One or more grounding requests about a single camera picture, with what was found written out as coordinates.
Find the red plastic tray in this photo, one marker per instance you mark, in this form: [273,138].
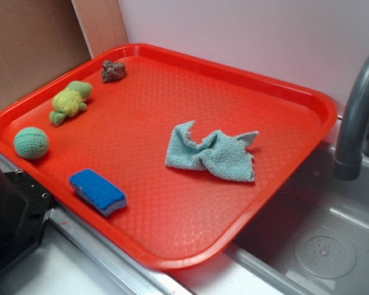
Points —
[174,219]

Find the green yellow plush turtle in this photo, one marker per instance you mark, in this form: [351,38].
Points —
[70,101]

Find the brown cardboard panel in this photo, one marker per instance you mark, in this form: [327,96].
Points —
[41,40]

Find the green textured ball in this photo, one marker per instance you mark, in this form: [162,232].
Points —
[31,143]

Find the blue sponge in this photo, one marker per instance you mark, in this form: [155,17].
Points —
[98,192]

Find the grey faucet spout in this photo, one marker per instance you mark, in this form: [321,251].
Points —
[353,137]

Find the teal crumpled cloth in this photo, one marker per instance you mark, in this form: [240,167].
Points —
[223,156]

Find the brown rock toy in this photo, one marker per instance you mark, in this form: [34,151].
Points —
[113,71]

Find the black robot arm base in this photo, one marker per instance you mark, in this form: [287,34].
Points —
[24,210]

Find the grey plastic sink basin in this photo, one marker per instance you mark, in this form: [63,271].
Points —
[312,237]

